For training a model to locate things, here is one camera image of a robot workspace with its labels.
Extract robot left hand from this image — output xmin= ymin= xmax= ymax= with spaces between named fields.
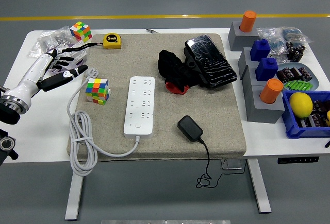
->
xmin=14 ymin=48 xmax=89 ymax=98

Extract white power strip with cord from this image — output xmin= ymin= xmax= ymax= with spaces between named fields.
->
xmin=67 ymin=68 xmax=155 ymax=177

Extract black power adapter with cord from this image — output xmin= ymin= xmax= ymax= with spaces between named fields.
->
xmin=176 ymin=115 xmax=250 ymax=189

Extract black capacitors in bin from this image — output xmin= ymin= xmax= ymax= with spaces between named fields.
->
xmin=296 ymin=99 xmax=330 ymax=128

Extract blue plastic bin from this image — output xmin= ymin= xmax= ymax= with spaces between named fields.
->
xmin=282 ymin=90 xmax=330 ymax=139

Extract black table control panel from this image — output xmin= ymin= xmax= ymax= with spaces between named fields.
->
xmin=277 ymin=156 xmax=320 ymax=164

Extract clear bag of parts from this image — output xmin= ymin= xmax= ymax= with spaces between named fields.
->
xmin=27 ymin=26 xmax=78 ymax=57

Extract yellow lemon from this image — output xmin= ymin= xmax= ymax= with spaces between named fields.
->
xmin=288 ymin=92 xmax=314 ymax=118

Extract lilac plastic tray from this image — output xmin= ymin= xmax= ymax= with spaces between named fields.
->
xmin=43 ymin=50 xmax=88 ymax=75

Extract pale grey plate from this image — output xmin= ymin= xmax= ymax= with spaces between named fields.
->
xmin=275 ymin=62 xmax=320 ymax=92

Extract green batteries pile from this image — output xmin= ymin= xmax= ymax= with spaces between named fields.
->
xmin=283 ymin=79 xmax=314 ymax=91

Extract colourful puzzle cube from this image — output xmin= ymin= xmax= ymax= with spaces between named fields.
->
xmin=69 ymin=21 xmax=93 ymax=42

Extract white-bodied puzzle cube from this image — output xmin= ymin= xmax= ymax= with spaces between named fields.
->
xmin=85 ymin=78 xmax=111 ymax=106

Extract grey block with round hole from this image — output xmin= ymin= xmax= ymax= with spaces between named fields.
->
xmin=228 ymin=21 xmax=259 ymax=51
xmin=246 ymin=84 xmax=286 ymax=124

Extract orange cylinder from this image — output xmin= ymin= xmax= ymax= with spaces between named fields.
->
xmin=259 ymin=78 xmax=284 ymax=105
xmin=239 ymin=10 xmax=257 ymax=33

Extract black capacitors on plate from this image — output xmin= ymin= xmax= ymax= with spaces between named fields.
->
xmin=276 ymin=66 xmax=314 ymax=83

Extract white table leg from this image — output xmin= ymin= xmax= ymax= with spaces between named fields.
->
xmin=246 ymin=158 xmax=272 ymax=214
xmin=64 ymin=161 xmax=85 ymax=221

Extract yellow tape measure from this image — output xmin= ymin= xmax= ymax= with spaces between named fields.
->
xmin=61 ymin=32 xmax=122 ymax=54

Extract blue peg block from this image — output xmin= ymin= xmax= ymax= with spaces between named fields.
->
xmin=249 ymin=39 xmax=271 ymax=62
xmin=255 ymin=57 xmax=279 ymax=82

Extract cluster of black capacitors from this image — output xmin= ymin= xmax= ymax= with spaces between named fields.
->
xmin=285 ymin=41 xmax=307 ymax=63

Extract grey block with square hole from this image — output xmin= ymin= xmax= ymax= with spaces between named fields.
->
xmin=242 ymin=65 xmax=268 ymax=98
xmin=238 ymin=46 xmax=258 ymax=80

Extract clear bag of blue resistors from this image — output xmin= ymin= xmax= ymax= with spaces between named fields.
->
xmin=256 ymin=26 xmax=289 ymax=64

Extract clear bag of blue rolls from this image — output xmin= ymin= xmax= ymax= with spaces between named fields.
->
xmin=280 ymin=27 xmax=314 ymax=43

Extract grey-brown fabric mat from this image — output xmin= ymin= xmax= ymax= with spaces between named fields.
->
xmin=66 ymin=32 xmax=247 ymax=162

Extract black cloth with orange trim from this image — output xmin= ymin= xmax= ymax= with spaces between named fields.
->
xmin=157 ymin=49 xmax=204 ymax=95

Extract black glossy rectangular case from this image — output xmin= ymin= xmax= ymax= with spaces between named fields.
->
xmin=184 ymin=33 xmax=238 ymax=89

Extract black plastic stand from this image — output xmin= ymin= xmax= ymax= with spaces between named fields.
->
xmin=183 ymin=46 xmax=208 ymax=84

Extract metal under-table bracket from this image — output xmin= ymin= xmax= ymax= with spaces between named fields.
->
xmin=221 ymin=159 xmax=243 ymax=170

